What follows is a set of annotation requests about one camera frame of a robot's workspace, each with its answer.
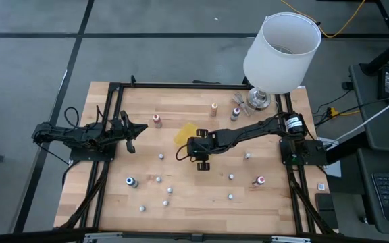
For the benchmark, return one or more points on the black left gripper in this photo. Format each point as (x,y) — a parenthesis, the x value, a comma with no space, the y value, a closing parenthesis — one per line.
(118,133)

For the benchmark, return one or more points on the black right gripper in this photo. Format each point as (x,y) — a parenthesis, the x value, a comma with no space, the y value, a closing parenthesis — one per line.
(199,146)

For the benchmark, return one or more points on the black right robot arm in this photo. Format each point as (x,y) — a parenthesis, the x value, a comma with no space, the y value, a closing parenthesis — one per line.
(248,130)

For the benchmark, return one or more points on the yellow plastic bin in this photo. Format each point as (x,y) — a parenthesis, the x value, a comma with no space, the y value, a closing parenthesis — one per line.
(184,135)

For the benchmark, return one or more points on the orange-red food coloring bottle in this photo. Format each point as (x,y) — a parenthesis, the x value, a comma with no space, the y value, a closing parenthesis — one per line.
(157,122)

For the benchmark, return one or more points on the pink-red food coloring bottle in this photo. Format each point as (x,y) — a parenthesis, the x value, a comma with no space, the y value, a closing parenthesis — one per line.
(259,180)

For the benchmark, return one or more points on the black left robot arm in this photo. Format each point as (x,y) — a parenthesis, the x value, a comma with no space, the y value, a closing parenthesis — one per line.
(66,133)

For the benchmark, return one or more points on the black front crossbar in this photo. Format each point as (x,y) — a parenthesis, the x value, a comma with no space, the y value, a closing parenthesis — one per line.
(194,237)

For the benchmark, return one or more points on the yellow food coloring bottle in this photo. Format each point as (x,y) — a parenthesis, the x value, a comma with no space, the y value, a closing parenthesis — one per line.
(213,110)

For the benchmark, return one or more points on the black side desk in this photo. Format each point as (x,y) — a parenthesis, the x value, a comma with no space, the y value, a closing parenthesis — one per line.
(383,128)

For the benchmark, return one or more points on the small white tag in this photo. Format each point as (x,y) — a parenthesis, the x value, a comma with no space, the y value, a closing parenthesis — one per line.
(321,187)

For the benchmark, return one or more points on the dark grey desk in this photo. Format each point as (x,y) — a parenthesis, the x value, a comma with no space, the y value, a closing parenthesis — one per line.
(366,209)

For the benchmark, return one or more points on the black desk leg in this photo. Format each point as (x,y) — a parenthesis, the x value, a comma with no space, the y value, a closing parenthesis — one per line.
(383,55)

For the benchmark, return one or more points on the blue food coloring bottle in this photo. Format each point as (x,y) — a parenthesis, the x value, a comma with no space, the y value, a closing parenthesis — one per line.
(132,182)

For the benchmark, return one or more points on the long white pole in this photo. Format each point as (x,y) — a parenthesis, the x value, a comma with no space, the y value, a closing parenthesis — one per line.
(366,121)

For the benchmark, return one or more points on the black rectangular pad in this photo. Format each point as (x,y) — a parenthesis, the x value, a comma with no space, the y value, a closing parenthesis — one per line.
(326,209)

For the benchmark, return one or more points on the silver table lamp white shade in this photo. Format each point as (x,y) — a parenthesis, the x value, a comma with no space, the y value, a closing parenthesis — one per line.
(282,57)

